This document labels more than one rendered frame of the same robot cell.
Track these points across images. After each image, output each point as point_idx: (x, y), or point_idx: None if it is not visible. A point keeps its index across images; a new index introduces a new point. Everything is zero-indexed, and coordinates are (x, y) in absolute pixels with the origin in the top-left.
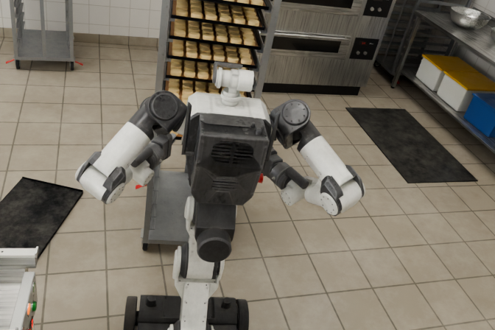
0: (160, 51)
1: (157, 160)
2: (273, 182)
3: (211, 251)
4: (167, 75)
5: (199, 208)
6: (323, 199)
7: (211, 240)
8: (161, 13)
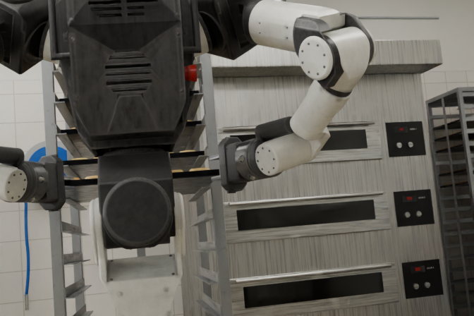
0: (47, 120)
1: (33, 173)
2: (245, 170)
3: (130, 212)
4: (65, 161)
5: (101, 161)
6: (304, 59)
7: (125, 183)
8: (41, 63)
